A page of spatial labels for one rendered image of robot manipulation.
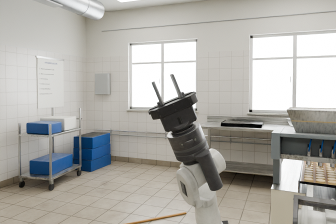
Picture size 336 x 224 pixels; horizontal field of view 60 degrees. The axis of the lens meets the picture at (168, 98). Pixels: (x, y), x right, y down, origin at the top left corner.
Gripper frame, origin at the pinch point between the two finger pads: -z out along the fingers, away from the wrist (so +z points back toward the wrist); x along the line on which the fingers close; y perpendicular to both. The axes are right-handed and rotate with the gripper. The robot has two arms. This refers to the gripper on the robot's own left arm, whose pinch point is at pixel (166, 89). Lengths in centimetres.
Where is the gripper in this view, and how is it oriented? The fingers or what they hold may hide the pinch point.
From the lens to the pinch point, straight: 71.0
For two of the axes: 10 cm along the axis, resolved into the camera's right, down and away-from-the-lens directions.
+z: 3.7, 9.1, 1.8
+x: 9.2, -3.8, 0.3
